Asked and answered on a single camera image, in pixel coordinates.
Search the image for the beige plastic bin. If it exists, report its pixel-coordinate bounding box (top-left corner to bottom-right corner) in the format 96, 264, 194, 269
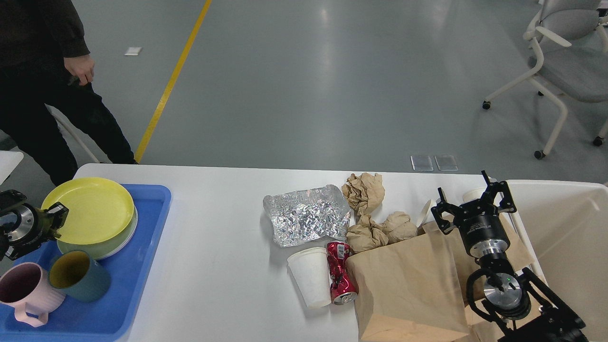
508, 180, 608, 342

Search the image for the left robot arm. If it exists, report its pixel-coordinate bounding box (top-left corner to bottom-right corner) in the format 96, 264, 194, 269
0, 189, 69, 261

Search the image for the person in dark clothes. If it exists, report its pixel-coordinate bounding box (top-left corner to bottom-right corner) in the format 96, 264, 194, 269
0, 0, 136, 186

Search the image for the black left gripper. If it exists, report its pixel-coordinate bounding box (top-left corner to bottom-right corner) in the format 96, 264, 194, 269
0, 202, 69, 261

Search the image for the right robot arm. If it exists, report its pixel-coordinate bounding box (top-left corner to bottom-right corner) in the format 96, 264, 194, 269
430, 171, 587, 342

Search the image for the floor socket plate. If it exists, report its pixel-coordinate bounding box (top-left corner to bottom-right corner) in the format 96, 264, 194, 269
410, 154, 434, 172
434, 154, 459, 171

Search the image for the left floor socket plate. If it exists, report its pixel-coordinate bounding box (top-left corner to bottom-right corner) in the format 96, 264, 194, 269
410, 154, 434, 172

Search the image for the crumpled brown paper left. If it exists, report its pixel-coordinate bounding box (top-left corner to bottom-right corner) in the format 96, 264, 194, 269
347, 214, 389, 254

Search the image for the grey office chair left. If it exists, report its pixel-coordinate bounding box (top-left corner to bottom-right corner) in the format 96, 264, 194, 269
50, 110, 102, 164

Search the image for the grey office chair right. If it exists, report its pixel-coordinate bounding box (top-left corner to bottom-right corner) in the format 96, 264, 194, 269
482, 0, 608, 160

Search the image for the crushed red soda can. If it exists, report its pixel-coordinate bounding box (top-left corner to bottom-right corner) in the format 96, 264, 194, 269
326, 241, 358, 305

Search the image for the crumpled brown paper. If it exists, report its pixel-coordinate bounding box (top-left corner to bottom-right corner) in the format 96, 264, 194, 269
341, 172, 386, 216
380, 211, 418, 244
347, 214, 389, 254

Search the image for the right floor socket plate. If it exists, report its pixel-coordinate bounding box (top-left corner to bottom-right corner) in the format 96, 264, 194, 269
434, 154, 459, 171

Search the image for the white cup behind gripper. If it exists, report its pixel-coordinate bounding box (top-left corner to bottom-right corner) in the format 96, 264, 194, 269
462, 188, 486, 204

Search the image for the crumpled brown paper top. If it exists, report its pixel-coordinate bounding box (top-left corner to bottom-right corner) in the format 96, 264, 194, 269
341, 172, 386, 216

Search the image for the blue plastic tray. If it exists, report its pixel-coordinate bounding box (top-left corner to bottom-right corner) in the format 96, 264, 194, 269
0, 184, 171, 342

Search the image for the crumpled aluminium foil sheet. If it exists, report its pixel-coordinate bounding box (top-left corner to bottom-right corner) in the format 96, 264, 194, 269
263, 184, 351, 247

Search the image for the yellow plastic plate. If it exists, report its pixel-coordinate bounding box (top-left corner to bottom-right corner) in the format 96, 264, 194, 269
42, 177, 134, 245

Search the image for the dark green mug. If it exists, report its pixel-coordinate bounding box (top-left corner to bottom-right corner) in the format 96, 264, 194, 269
48, 250, 111, 303

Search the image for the white paper cup lying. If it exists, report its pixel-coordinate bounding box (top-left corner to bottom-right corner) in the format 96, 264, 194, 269
416, 199, 435, 228

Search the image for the pink ribbed mug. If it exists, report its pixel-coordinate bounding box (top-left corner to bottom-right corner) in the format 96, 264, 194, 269
0, 262, 66, 328

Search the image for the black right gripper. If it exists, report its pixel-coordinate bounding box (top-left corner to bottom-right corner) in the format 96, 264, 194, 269
431, 170, 517, 258

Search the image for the pale green plate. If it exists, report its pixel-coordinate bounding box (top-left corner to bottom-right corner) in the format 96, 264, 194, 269
57, 208, 138, 260

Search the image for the large brown paper bag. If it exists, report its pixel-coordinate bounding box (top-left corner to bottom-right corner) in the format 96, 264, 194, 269
347, 231, 469, 342

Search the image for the white side table corner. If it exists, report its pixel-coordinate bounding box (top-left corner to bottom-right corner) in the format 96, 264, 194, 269
0, 150, 24, 184

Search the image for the crumpled brown paper right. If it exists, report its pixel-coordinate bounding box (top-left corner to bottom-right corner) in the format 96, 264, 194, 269
380, 211, 418, 244

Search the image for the grey office chair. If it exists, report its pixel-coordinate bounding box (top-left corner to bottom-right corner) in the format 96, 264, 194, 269
482, 0, 608, 160
50, 110, 102, 164

